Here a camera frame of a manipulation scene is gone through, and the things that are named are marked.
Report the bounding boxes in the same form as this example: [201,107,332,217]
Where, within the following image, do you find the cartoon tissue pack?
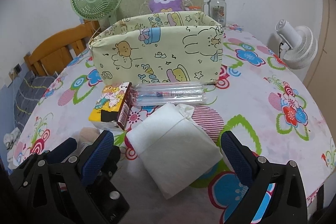
[88,82,131,131]

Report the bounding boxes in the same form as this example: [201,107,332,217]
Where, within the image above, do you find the white cloth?
[126,103,223,199]

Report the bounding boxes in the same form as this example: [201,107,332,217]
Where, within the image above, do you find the clear plastic pen bag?
[131,82,207,107]

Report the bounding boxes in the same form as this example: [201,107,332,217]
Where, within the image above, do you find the white crumpled clothes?
[3,127,21,160]

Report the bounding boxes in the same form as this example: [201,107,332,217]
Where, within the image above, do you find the grey plaid pillow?
[14,71,56,132]

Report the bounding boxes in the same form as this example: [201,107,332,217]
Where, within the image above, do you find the floral tablecloth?
[13,25,335,223]

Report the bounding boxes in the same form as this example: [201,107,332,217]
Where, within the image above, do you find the yellow cartoon fabric storage box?
[88,11,224,85]

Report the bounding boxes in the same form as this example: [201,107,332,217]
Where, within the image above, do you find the white standing fan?
[275,19,318,81]

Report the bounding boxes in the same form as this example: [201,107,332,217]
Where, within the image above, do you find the purple plush toy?
[149,0,183,13]

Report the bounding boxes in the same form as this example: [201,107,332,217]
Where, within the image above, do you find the glass mason jar mug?
[202,0,227,27]

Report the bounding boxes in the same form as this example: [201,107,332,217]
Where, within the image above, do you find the wall power socket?
[14,64,22,75]

